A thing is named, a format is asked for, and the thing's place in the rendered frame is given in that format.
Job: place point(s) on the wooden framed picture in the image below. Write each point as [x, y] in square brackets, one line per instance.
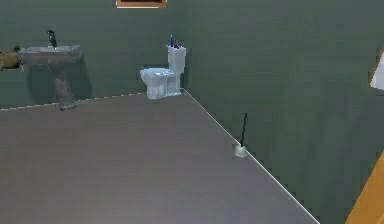
[141, 3]

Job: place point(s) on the orange small bottle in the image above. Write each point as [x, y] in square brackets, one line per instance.
[176, 43]

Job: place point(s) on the wooden framed white panel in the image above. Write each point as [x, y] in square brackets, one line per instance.
[378, 74]

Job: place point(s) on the black toilet brush white holder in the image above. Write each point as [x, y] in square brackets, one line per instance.
[242, 146]

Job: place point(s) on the black sink tap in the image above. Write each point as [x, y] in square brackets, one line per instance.
[52, 38]

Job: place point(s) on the white toilet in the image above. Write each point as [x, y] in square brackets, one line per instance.
[163, 75]

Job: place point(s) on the blue spray bottle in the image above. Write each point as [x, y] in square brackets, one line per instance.
[171, 41]

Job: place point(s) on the grey pedestal sink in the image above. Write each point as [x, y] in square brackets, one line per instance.
[56, 61]

